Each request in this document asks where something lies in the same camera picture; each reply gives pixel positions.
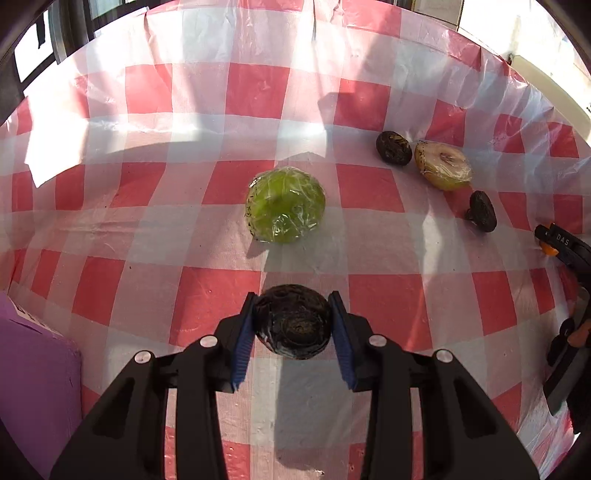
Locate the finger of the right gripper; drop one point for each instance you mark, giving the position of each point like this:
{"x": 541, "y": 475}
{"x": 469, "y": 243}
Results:
{"x": 574, "y": 253}

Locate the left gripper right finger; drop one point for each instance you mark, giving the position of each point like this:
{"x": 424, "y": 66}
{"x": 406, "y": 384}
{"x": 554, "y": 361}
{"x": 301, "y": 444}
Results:
{"x": 371, "y": 362}

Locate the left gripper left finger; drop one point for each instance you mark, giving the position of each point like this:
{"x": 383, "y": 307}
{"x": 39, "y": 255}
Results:
{"x": 213, "y": 364}

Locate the dark passion fruit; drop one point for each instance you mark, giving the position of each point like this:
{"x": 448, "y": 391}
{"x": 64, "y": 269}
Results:
{"x": 393, "y": 148}
{"x": 481, "y": 212}
{"x": 293, "y": 321}

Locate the halved pear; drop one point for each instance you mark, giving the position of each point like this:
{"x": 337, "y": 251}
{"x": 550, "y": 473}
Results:
{"x": 443, "y": 166}

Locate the green fruit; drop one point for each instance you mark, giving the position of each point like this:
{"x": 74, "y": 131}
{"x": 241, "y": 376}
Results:
{"x": 283, "y": 205}

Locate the orange near apple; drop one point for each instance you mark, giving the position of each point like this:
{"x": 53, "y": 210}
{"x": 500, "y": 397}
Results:
{"x": 548, "y": 250}

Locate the purple cardboard box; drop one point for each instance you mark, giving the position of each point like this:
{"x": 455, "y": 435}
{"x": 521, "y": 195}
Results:
{"x": 40, "y": 386}

